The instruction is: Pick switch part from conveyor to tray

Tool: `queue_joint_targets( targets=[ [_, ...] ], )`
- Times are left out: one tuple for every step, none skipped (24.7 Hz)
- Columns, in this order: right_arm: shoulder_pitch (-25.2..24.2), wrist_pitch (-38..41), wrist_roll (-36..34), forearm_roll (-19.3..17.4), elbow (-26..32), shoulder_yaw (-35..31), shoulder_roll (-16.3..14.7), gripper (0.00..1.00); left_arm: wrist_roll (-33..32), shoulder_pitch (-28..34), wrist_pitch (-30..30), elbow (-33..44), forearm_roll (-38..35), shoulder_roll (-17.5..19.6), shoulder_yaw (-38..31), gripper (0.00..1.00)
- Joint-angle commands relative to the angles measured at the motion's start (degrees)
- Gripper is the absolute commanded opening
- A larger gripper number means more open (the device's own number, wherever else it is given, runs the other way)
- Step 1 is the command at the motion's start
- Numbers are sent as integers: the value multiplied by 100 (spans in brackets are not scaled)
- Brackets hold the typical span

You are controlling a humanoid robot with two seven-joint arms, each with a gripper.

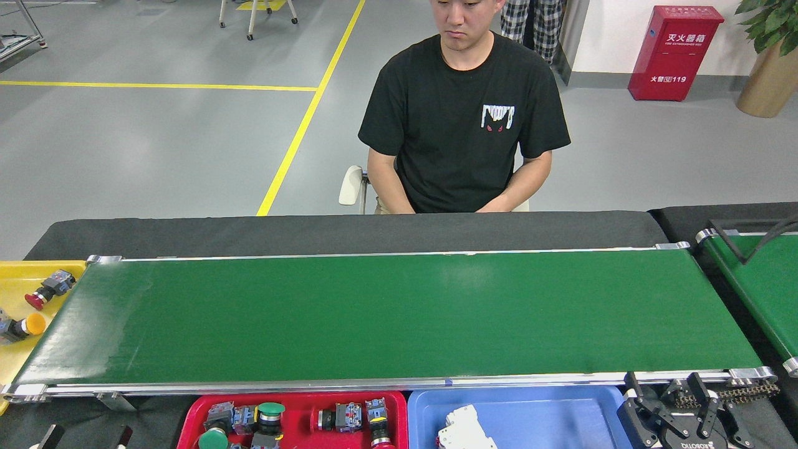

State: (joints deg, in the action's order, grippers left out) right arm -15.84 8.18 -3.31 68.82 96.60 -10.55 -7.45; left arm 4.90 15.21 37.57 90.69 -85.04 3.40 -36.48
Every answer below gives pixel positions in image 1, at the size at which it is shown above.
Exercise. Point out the green leafy plant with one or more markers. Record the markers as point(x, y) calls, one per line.
point(776, 22)

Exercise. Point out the narrow green conveyor belt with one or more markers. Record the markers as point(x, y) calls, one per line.
point(767, 293)

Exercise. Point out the gold plant pot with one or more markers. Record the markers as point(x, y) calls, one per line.
point(770, 87)

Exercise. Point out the yellow push button switch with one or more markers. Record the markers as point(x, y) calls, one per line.
point(34, 324)

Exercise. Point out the red fire extinguisher cabinet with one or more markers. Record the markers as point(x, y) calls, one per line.
point(676, 62)

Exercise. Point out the yellow plastic tray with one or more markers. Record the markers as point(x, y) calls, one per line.
point(12, 280)

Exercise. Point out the wide green conveyor belt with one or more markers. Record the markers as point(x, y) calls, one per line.
point(374, 318)

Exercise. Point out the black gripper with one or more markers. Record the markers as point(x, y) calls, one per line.
point(695, 444)

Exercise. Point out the person's left forearm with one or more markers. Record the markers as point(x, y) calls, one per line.
point(517, 196)

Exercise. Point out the white circuit breaker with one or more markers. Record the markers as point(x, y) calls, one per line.
point(464, 430)

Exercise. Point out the white wheeled stand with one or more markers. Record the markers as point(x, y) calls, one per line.
point(252, 19)

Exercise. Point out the grey office chair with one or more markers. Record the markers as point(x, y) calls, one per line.
point(350, 186)

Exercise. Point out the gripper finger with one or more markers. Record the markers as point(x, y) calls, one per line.
point(50, 439)
point(123, 439)

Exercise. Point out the blue plastic tray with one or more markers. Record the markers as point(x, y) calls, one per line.
point(548, 418)

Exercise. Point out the red push button switch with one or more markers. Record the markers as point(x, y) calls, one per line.
point(56, 284)
point(346, 416)
point(265, 441)
point(377, 411)

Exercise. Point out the red plastic tray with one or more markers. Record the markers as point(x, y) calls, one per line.
point(299, 411)

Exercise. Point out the silver metal rack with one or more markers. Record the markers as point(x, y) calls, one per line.
point(19, 47)

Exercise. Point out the green mushroom push button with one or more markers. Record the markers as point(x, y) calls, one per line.
point(271, 409)

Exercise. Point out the person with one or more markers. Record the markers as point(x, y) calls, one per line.
point(517, 25)
point(455, 125)

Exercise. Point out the green push button switch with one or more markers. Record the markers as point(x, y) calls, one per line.
point(244, 419)
point(213, 439)

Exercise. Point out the person's right forearm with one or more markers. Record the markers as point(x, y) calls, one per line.
point(393, 199)

